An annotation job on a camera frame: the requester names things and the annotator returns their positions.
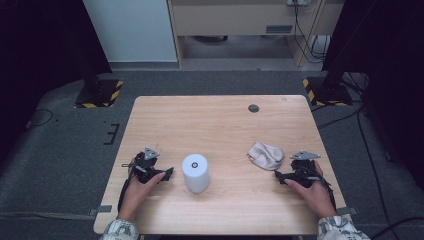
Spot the beige cloth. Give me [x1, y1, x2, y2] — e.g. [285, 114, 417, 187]
[247, 141, 285, 172]

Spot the person's left hand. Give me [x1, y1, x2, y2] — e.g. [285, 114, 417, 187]
[118, 165, 167, 222]

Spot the black floor tape marking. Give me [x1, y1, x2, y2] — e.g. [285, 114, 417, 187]
[102, 123, 121, 146]

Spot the dark curtain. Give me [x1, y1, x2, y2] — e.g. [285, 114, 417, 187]
[321, 0, 424, 191]

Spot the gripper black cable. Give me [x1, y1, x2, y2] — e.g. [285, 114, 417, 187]
[313, 171, 338, 212]
[116, 171, 135, 213]

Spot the light wooden cabinet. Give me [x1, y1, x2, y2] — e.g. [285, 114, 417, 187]
[166, 0, 346, 70]

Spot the white cylinder with dark ring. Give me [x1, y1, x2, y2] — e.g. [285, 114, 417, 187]
[181, 153, 211, 194]

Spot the black striped stand base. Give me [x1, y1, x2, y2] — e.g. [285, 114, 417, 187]
[73, 78, 124, 109]
[302, 76, 354, 108]

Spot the person's right hand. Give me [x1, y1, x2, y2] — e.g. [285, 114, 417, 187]
[284, 161, 338, 220]

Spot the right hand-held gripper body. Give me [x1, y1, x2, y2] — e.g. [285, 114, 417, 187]
[289, 150, 322, 188]

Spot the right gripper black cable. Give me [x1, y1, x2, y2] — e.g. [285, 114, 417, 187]
[313, 171, 338, 212]

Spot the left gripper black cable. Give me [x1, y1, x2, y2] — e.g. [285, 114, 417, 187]
[116, 171, 135, 213]

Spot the grey tape piece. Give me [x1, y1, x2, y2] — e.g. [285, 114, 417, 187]
[88, 204, 113, 217]
[335, 206, 360, 217]

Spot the long black floor cable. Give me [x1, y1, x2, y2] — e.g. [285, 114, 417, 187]
[355, 103, 401, 240]

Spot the thick black floor cable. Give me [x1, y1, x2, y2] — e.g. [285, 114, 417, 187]
[369, 216, 424, 240]

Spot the black hanging cable bundle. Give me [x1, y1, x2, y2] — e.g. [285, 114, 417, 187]
[292, 0, 332, 65]

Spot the white panel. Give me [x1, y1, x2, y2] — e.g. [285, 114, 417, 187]
[82, 0, 178, 64]

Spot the thin black floor cable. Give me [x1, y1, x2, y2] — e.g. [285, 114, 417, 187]
[25, 107, 55, 130]

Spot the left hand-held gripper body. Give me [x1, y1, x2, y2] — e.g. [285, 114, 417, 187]
[121, 146, 165, 184]

